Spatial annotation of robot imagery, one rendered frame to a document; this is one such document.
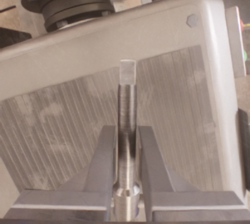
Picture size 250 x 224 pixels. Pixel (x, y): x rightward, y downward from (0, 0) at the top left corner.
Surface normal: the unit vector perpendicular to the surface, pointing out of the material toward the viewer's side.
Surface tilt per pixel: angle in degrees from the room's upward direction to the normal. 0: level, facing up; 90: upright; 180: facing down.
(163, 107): 0
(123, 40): 0
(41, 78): 0
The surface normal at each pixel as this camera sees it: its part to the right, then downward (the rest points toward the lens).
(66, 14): -0.13, 0.28
